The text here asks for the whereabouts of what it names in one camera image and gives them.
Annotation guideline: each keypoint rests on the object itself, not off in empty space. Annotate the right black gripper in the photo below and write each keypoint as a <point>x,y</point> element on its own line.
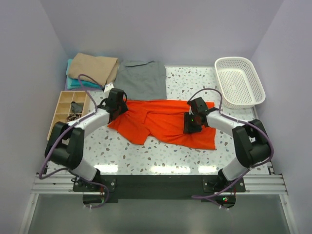
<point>187,127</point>

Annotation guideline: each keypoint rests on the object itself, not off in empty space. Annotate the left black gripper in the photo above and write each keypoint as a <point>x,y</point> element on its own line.
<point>124,108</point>

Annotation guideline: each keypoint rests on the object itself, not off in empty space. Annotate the orange t-shirt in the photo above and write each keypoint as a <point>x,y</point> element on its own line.
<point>164,120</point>

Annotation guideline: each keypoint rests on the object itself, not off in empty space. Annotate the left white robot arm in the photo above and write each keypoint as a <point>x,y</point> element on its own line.
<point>66,142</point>

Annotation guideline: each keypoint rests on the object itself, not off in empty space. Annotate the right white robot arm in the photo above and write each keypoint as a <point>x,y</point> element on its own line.
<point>251,143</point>

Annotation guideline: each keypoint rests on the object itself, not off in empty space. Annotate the grey folded t-shirt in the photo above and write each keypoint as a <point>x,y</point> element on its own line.
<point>143,81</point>

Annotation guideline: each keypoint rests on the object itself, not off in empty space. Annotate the beige folded t-shirt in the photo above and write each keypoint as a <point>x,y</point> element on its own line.
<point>109,61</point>

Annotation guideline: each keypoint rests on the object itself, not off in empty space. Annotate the grey item in tray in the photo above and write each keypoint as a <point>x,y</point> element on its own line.
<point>76,108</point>

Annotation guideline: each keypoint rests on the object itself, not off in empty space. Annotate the black white patterned item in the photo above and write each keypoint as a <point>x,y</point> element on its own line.
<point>72,117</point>

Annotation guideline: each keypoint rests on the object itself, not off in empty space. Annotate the teal folded t-shirt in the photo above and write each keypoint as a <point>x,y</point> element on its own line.
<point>75,83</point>

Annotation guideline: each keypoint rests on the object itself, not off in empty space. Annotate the wooden compartment tray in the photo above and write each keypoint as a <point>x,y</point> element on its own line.
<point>63,108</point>

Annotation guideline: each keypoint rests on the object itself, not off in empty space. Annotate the white plastic basket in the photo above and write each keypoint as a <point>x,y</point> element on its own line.
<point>239,82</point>

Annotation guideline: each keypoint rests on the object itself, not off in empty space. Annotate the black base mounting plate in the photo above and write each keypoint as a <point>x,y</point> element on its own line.
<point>173,187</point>

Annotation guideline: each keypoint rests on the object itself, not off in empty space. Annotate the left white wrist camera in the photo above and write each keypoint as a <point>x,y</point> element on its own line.
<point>108,87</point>

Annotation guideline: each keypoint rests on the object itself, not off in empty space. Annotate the aluminium rail frame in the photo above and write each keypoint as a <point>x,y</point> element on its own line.
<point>56,209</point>

